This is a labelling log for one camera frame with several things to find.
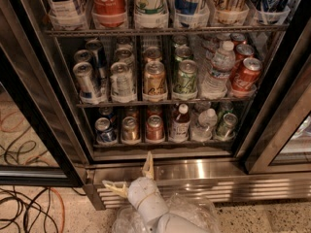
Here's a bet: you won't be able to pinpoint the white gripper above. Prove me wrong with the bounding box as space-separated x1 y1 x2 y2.
103 151 158 208

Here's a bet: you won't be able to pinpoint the blue pepsi can front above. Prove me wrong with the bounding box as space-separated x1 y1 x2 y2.
95 117 117 144

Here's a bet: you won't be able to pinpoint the blue pepsi can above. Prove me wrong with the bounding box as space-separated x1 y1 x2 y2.
95 117 117 144
99 107 117 127

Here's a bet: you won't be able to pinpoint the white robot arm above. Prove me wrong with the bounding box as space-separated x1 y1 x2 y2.
103 151 208 233

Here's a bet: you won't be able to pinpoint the gold can bottom shelf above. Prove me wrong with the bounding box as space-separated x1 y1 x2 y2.
122 116 139 141

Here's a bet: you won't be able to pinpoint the gold can shelf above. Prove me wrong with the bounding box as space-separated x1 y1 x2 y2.
122 116 139 141
143 61 167 102
213 0 249 25

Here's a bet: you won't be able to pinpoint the red can bottom shelf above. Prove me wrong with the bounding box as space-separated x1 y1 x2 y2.
146 115 164 142

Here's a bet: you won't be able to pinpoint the blue pepsi can behind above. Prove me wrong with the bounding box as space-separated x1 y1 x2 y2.
99 107 117 127

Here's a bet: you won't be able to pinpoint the stainless fridge base grille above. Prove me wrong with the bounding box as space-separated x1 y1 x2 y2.
84 159 311 210

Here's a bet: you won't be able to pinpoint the clear water bottle bottom shelf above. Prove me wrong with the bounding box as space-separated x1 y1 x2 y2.
190 109 218 142

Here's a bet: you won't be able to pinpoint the clear water bottle shelf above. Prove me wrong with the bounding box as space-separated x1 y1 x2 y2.
190 109 218 142
200 41 235 99

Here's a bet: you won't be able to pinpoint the white can middle shelf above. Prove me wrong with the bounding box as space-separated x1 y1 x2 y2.
110 62 135 103

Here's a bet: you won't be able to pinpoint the left glass fridge door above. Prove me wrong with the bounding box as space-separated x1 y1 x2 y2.
0 0 88 187

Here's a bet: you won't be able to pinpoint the glass fridge door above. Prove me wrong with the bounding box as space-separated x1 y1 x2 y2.
245 18 311 174
0 0 88 187

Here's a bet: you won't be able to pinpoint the gold can middle shelf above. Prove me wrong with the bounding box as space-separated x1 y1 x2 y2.
143 61 167 102

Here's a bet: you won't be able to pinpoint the green can bottom shelf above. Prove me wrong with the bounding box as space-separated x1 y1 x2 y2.
215 113 238 141

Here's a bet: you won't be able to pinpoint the green can shelf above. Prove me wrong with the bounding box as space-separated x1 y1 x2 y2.
215 113 238 141
173 59 198 100

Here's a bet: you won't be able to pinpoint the green can middle shelf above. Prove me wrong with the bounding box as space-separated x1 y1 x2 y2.
173 59 198 100

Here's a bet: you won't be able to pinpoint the silver blue can middle shelf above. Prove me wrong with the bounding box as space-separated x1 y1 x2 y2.
73 62 102 105

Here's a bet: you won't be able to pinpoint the clear water bottle middle shelf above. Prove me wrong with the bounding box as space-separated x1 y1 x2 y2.
200 41 235 99

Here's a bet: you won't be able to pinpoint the dark blue can middle shelf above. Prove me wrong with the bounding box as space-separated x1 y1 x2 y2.
86 39 107 79

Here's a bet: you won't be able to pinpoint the dark blue can shelf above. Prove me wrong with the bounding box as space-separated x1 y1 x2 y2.
251 0 288 25
86 39 107 79

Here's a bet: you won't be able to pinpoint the right glass fridge door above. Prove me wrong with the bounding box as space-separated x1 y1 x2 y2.
245 18 311 174

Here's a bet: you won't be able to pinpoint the red coca-cola can front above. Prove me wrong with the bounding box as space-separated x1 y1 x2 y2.
231 57 262 97

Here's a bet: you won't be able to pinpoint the red coca-cola can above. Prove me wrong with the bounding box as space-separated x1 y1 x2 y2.
229 44 255 81
231 57 262 97

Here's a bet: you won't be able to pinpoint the green white bottle top shelf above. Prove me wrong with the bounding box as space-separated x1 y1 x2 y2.
134 0 167 29

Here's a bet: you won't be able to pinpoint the blue bottle top shelf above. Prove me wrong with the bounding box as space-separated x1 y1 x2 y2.
173 0 209 28

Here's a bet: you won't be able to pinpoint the red coca-cola bottle top shelf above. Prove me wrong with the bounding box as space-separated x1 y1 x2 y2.
93 0 125 28

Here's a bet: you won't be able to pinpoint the white tea carton top shelf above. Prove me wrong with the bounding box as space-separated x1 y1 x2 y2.
47 0 87 30

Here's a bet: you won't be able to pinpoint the gold can top shelf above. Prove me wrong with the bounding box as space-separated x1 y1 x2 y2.
213 0 249 25

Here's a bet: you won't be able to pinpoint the dark blue can top shelf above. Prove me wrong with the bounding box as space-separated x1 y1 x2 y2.
251 0 288 25

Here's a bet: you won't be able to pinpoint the clear plastic bag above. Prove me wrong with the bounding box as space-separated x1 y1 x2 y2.
112 194 221 233

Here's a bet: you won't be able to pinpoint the brown drink bottle white cap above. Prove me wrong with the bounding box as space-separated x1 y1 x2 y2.
169 104 190 143

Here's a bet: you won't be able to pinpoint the orange floor cable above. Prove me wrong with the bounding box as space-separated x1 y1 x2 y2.
45 186 66 233

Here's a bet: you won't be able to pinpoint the black floor cables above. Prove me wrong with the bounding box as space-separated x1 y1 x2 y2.
0 185 61 233

